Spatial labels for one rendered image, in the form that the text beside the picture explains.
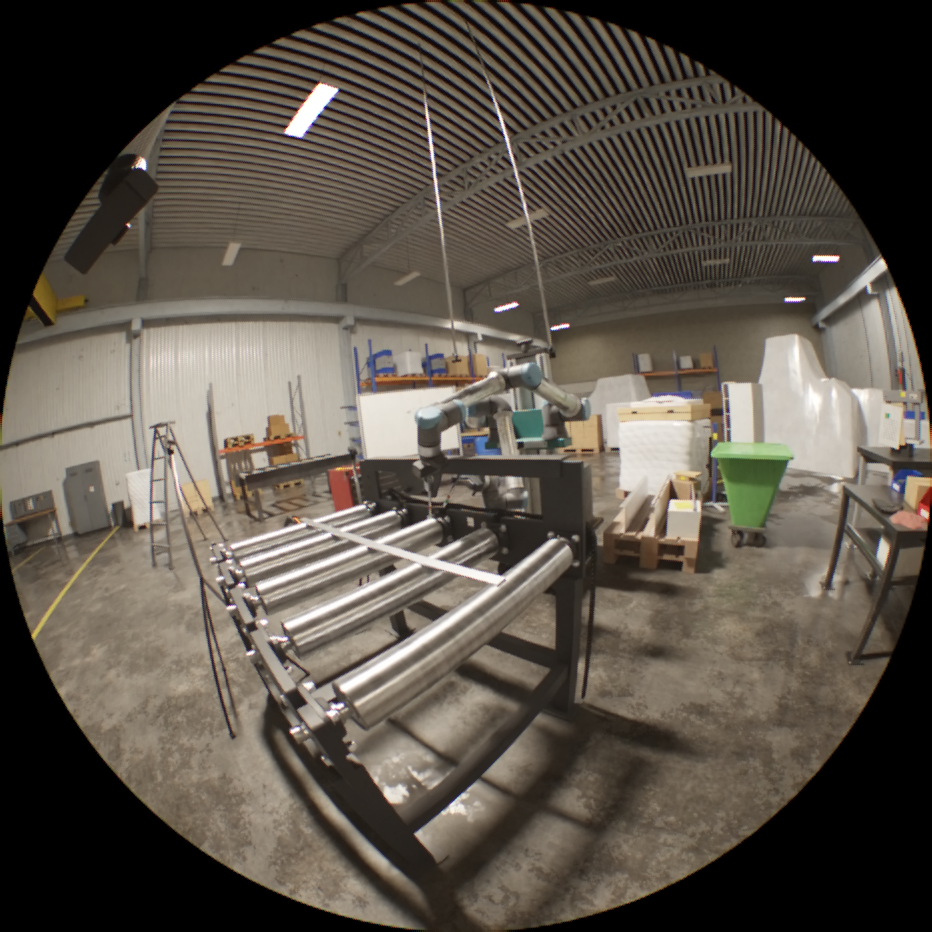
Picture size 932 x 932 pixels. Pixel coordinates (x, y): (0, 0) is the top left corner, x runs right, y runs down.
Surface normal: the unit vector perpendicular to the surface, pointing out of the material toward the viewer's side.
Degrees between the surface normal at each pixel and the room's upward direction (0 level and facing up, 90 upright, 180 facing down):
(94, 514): 90
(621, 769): 0
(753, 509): 100
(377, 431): 90
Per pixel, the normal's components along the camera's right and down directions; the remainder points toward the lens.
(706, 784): -0.11, -0.98
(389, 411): 0.41, 0.09
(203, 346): 0.75, 0.01
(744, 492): -0.72, 0.36
